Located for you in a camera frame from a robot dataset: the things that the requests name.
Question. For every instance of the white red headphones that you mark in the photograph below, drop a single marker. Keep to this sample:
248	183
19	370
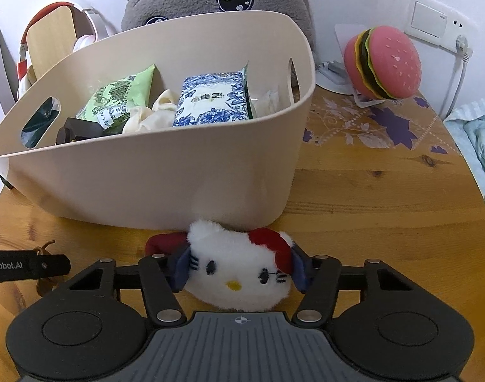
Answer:
87	12

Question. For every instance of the pink hamburger toy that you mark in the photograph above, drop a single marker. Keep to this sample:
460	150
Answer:
389	59

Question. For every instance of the white wall switch socket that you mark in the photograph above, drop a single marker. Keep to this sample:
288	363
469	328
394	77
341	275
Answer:
429	16

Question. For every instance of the wooden desktop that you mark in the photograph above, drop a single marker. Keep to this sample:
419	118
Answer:
365	191

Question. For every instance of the dark brown box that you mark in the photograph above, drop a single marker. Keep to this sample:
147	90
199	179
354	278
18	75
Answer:
85	129

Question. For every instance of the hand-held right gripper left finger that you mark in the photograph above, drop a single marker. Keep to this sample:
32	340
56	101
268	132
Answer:
180	268

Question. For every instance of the white crumpled plastic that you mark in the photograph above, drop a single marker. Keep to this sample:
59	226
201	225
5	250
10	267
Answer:
272	101

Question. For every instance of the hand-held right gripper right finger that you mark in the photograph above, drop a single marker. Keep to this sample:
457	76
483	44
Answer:
302	272

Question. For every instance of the green printed packet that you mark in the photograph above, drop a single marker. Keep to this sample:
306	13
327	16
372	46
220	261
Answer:
115	95

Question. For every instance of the white desk stand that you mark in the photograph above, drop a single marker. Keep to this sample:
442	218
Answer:
339	79

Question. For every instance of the blue floral tissue packet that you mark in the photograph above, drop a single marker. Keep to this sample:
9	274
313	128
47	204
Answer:
212	99

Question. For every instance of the beige plastic basket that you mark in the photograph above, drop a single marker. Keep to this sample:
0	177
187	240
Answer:
166	175

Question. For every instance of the light blue cloth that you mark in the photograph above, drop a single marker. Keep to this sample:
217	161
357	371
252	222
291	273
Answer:
477	139

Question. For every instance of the cream white cloth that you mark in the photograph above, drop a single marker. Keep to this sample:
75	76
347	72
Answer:
151	117

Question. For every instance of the white plug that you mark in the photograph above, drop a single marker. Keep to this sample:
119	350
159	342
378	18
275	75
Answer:
463	49

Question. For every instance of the light wooden board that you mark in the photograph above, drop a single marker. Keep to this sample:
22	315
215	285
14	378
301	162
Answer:
51	39

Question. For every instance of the grey flat panel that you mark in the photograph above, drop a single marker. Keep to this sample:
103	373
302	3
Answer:
0	59

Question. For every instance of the small brown hair clip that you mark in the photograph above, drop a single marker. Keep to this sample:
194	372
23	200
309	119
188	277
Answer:
45	286

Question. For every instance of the white cat plush red bow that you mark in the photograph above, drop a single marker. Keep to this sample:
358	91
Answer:
234	254

